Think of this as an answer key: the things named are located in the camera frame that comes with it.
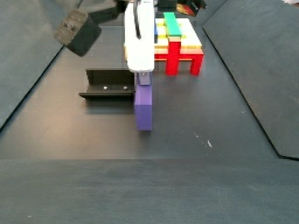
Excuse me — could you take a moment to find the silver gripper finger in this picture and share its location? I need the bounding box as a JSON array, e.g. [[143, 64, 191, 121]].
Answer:
[[139, 72, 151, 86]]

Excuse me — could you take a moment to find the red cross-shaped block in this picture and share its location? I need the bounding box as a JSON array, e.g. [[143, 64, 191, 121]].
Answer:
[[154, 41, 203, 75]]

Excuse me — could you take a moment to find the purple cross-shaped block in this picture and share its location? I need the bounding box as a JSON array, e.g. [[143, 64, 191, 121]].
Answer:
[[135, 73, 154, 130]]

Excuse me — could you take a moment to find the black angled holder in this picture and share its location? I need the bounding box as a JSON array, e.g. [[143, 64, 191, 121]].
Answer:
[[79, 69, 136, 99]]

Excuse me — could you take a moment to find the yellow slotted board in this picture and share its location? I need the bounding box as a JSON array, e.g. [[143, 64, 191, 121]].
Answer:
[[154, 17, 202, 55]]

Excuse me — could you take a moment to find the green long bar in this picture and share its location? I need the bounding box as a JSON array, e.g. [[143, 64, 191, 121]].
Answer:
[[163, 12, 182, 37]]

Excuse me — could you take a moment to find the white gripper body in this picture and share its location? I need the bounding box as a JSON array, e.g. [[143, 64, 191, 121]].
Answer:
[[124, 0, 155, 72]]

